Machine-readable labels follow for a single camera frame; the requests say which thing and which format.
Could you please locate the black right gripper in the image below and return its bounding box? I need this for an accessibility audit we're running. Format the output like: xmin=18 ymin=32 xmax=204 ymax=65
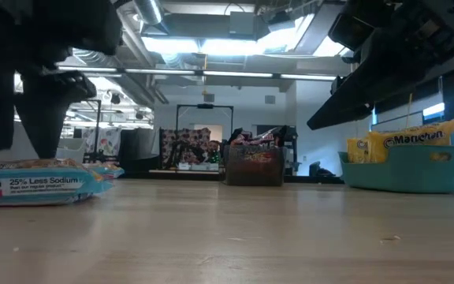
xmin=307 ymin=0 xmax=454 ymax=131

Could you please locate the grey ceiling box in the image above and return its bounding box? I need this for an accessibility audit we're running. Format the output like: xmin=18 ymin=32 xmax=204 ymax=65
xmin=229 ymin=10 xmax=258 ymax=37

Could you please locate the black metal frame stand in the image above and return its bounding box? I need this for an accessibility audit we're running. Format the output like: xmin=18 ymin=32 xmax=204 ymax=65
xmin=71 ymin=99 xmax=102 ymax=163
xmin=176 ymin=103 xmax=235 ymax=143

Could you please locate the round silver ventilation duct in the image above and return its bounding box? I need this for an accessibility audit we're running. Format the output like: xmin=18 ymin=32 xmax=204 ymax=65
xmin=134 ymin=0 xmax=164 ymax=25

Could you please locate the yellow creamy chicken ramen packet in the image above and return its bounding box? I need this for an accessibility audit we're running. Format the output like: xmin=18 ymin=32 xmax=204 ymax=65
xmin=346 ymin=136 xmax=372 ymax=164
xmin=368 ymin=117 xmax=454 ymax=163

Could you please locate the white printed cloth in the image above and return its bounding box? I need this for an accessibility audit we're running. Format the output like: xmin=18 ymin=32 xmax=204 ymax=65
xmin=81 ymin=126 xmax=123 ymax=163

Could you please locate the floral patterned dark cloth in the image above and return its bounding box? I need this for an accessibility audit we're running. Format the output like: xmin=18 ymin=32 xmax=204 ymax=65
xmin=158 ymin=126 xmax=212 ymax=165

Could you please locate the black shelf cart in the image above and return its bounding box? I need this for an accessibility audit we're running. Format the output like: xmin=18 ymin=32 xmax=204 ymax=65
xmin=281 ymin=125 xmax=300 ymax=183

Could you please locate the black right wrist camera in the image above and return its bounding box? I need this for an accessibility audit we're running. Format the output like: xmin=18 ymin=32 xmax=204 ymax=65
xmin=328 ymin=0 xmax=394 ymax=52

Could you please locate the dark grey cloth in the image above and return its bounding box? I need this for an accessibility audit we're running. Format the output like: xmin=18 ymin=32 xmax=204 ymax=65
xmin=117 ymin=127 xmax=161 ymax=174

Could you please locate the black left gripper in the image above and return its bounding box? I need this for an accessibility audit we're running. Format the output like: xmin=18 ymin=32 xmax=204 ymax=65
xmin=0 ymin=0 xmax=124 ymax=159

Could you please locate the long white light bar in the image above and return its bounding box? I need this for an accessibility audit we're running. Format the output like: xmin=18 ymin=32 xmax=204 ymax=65
xmin=57 ymin=65 xmax=337 ymax=82

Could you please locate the white board panel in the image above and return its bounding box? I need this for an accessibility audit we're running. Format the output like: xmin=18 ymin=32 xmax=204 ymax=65
xmin=370 ymin=110 xmax=426 ymax=135

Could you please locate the teal plastic bin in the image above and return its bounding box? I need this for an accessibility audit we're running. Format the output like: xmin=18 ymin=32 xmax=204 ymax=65
xmin=337 ymin=144 xmax=454 ymax=194

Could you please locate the small black background device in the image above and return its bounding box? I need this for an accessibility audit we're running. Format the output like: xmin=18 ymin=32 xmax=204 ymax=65
xmin=308 ymin=160 xmax=325 ymax=178

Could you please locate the dark translucent plastic bin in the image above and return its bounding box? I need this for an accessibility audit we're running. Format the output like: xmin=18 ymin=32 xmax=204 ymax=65
xmin=222 ymin=144 xmax=288 ymax=188

